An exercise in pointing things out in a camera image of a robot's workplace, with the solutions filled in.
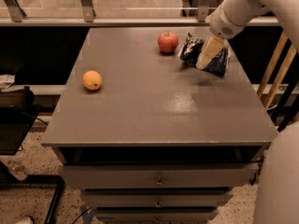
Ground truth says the grey drawer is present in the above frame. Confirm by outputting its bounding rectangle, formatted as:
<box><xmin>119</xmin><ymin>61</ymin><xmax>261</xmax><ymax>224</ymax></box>
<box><xmin>81</xmin><ymin>189</ymin><xmax>233</xmax><ymax>208</ymax></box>
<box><xmin>59</xmin><ymin>163</ymin><xmax>258</xmax><ymax>189</ymax></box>
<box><xmin>95</xmin><ymin>208</ymin><xmax>218</xmax><ymax>223</ymax></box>

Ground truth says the grey drawer cabinet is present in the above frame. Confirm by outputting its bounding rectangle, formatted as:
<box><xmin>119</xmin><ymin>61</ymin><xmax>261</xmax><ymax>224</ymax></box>
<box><xmin>40</xmin><ymin>26</ymin><xmax>279</xmax><ymax>224</ymax></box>

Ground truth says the red apple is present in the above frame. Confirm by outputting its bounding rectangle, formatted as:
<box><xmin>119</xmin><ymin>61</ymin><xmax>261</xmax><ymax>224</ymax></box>
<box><xmin>158</xmin><ymin>31</ymin><xmax>178</xmax><ymax>53</ymax></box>

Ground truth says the white crumpled paper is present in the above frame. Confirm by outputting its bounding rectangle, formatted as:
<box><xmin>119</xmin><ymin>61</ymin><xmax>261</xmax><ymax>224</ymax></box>
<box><xmin>0</xmin><ymin>75</ymin><xmax>15</xmax><ymax>90</ymax></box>

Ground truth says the black side stand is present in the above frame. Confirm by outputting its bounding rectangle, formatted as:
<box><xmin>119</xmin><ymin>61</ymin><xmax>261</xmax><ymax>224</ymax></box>
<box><xmin>0</xmin><ymin>86</ymin><xmax>65</xmax><ymax>224</ymax></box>

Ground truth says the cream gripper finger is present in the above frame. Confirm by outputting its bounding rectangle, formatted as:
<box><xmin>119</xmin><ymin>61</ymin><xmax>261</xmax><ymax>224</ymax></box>
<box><xmin>196</xmin><ymin>36</ymin><xmax>224</xmax><ymax>70</ymax></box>

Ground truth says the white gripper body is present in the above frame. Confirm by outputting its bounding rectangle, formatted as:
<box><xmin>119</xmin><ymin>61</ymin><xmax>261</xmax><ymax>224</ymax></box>
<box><xmin>205</xmin><ymin>0</ymin><xmax>246</xmax><ymax>39</ymax></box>

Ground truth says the top grey drawer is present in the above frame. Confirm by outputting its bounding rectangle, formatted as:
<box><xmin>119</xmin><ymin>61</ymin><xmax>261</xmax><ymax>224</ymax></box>
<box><xmin>59</xmin><ymin>163</ymin><xmax>258</xmax><ymax>189</ymax></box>

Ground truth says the bottom grey drawer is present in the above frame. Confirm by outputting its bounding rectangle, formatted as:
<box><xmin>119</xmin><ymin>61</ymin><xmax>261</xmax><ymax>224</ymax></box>
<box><xmin>95</xmin><ymin>208</ymin><xmax>218</xmax><ymax>223</ymax></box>

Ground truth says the blue chip bag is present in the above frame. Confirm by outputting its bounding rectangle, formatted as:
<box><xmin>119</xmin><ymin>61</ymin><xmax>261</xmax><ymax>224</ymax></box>
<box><xmin>178</xmin><ymin>33</ymin><xmax>229</xmax><ymax>77</ymax></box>

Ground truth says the middle grey drawer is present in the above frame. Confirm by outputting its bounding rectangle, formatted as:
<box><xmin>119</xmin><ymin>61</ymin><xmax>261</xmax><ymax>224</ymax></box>
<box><xmin>81</xmin><ymin>189</ymin><xmax>233</xmax><ymax>208</ymax></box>

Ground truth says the metal window rail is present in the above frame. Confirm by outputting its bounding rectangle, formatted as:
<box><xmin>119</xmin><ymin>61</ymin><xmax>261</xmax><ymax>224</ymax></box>
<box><xmin>0</xmin><ymin>0</ymin><xmax>281</xmax><ymax>28</ymax></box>

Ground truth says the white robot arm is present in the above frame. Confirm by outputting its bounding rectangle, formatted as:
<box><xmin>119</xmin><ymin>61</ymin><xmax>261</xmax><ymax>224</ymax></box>
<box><xmin>198</xmin><ymin>0</ymin><xmax>299</xmax><ymax>224</ymax></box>

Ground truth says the orange fruit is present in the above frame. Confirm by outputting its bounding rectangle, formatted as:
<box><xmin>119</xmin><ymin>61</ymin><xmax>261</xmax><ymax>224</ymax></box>
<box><xmin>82</xmin><ymin>70</ymin><xmax>103</xmax><ymax>91</ymax></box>

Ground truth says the yellow wooden frame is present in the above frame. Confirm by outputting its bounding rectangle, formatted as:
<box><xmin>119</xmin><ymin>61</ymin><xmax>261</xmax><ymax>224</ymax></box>
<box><xmin>257</xmin><ymin>32</ymin><xmax>299</xmax><ymax>132</ymax></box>

